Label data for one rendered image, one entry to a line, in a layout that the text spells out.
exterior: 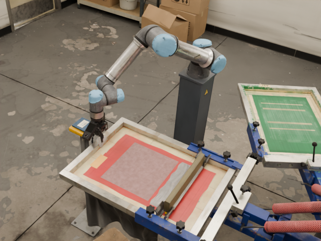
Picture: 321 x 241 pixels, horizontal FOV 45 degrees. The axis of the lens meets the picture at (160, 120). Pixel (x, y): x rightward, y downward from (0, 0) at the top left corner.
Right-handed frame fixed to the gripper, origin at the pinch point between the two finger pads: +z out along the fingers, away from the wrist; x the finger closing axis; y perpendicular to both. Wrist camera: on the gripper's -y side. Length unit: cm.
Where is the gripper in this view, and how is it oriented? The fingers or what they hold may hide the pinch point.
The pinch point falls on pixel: (95, 144)
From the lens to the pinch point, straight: 226.2
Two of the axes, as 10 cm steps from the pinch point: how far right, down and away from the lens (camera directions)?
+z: -0.6, 7.8, 6.2
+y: 5.0, -5.1, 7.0
